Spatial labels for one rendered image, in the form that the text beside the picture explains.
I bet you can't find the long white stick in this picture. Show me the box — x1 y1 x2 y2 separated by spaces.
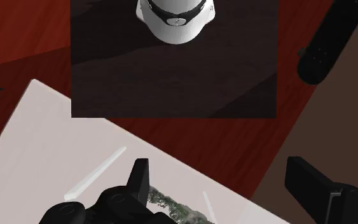
64 146 127 201

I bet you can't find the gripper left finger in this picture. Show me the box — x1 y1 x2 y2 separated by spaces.
39 158 179 224

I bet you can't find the white table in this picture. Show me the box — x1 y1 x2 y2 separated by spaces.
0 79 291 224

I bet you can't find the dark robot stand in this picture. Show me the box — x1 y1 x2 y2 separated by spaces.
71 0 279 119

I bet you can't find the short white stick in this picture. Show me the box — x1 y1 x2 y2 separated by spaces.
202 191 219 224

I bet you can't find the green grey patterned object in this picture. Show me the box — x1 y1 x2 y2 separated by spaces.
148 185 216 224

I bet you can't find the black skateboard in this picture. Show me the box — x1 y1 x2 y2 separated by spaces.
296 0 358 86

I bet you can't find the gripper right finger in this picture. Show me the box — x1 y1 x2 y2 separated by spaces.
284 156 358 224

